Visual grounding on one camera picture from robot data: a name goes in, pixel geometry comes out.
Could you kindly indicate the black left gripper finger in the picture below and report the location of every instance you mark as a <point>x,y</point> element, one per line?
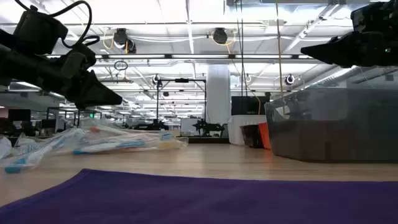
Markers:
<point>93,93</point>

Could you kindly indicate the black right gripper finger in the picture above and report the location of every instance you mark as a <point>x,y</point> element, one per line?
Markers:
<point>329,51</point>

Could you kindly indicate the orange toothbrush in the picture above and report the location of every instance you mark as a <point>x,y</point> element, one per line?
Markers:
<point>169,144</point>
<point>94,129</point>

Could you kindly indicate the blue toothbrush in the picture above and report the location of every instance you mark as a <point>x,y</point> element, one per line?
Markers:
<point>60,142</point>
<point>109,146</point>
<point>14,169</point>

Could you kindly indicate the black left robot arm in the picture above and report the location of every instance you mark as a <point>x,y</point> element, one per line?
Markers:
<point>4,65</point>

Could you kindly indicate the grey translucent plastic bin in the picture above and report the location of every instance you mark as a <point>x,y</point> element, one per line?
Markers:
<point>332,124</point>

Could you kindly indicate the black monitor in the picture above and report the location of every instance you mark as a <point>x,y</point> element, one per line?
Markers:
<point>248,105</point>

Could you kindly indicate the white panel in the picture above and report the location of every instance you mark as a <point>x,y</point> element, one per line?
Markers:
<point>189,126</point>

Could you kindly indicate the orange plastic bin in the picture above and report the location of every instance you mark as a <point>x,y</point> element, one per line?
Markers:
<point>265,135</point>

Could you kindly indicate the black perforated plastic basket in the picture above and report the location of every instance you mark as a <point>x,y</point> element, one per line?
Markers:
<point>252,135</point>

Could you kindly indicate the white square pillar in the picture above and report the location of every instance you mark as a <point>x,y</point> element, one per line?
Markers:
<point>218,93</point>

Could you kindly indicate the purple cloth mat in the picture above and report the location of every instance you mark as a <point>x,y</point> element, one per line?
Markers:
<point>199,202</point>

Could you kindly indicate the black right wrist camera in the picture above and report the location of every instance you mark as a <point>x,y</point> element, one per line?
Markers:
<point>376,15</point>

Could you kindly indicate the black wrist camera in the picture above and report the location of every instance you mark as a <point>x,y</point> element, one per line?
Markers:
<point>376,15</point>
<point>37,31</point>

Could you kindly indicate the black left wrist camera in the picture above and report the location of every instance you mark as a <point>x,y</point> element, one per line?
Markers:
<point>37,31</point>

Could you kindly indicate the black background station frame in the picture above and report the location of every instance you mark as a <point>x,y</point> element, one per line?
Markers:
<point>182,80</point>

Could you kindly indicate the black ceiling light rail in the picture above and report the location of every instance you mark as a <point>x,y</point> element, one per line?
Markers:
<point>199,56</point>

